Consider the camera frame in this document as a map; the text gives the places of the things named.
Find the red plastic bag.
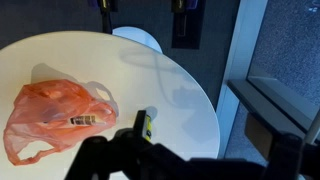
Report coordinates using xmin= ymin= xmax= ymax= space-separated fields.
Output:
xmin=3 ymin=79 xmax=116 ymax=165

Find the yellow-capped supplement bottle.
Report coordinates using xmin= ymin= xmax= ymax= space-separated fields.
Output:
xmin=133 ymin=110 xmax=152 ymax=141

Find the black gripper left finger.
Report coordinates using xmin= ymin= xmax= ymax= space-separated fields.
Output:
xmin=64 ymin=136 xmax=110 ymax=180

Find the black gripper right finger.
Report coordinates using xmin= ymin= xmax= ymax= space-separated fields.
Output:
xmin=261 ymin=133 xmax=303 ymax=180

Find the round white table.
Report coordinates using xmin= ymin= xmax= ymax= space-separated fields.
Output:
xmin=0 ymin=26 xmax=221 ymax=180

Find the black tripod stand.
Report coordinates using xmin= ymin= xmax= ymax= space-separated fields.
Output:
xmin=87 ymin=0 xmax=117 ymax=34

